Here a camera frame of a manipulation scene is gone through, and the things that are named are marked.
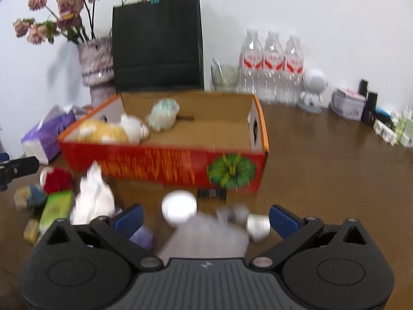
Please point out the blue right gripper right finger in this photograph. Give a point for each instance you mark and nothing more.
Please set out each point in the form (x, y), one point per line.
(284, 222)

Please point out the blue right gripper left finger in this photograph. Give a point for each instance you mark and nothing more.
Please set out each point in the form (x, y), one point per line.
(129, 221)

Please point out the purple cloth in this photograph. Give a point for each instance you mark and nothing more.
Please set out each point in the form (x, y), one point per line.
(144, 238)

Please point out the silver small can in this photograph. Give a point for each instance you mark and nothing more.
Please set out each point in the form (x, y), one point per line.
(258, 227)

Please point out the yellow blue snack packet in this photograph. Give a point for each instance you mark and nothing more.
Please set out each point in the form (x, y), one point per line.
(29, 196)

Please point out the white tissue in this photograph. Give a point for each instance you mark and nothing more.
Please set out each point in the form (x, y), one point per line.
(95, 198)

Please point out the white round lid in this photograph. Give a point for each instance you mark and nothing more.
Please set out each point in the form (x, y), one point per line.
(178, 206)

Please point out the green snack packet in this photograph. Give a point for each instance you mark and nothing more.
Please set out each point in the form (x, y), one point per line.
(58, 205)

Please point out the clear plastic bag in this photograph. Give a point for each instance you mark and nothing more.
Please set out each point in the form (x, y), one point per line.
(201, 236)

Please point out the red crinkled wrapper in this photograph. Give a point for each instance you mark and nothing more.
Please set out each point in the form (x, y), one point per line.
(54, 180)

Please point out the purple tissue pack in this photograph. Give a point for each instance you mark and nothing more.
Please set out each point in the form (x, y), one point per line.
(42, 140)

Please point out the yellow white plush toy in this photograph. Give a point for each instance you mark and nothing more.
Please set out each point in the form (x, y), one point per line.
(129, 129)

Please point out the red orange cardboard box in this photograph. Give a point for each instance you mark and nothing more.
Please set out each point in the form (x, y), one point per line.
(218, 140)

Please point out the green bubble wrap bundle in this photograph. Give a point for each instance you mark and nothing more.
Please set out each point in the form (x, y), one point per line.
(163, 115)

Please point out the black cosmetic tube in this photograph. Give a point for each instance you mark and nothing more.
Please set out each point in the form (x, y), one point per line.
(369, 111)

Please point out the small tin box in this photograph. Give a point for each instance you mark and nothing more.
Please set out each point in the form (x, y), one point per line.
(347, 104)

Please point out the purple ceramic vase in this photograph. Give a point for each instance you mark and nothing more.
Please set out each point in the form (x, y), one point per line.
(96, 62)

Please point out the white robot figurine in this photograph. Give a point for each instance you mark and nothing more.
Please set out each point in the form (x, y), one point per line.
(314, 83)

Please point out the middle water bottle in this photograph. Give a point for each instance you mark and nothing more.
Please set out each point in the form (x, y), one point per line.
(273, 56)

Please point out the water bottle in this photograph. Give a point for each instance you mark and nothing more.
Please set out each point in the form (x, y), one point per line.
(251, 62)
(273, 56)
(293, 67)

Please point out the white small bottles cluster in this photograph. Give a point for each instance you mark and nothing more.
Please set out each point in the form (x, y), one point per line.
(394, 128)

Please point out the left water bottle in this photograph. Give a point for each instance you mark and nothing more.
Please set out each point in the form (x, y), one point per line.
(251, 62)

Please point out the right water bottle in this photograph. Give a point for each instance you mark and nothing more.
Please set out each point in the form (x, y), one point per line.
(293, 67)

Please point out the glass cup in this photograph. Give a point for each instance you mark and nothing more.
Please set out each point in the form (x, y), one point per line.
(224, 77)

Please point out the dried pink roses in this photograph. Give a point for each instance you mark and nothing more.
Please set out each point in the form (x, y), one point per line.
(72, 19)

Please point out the black paper bag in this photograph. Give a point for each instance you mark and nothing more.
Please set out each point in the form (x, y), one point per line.
(158, 47)

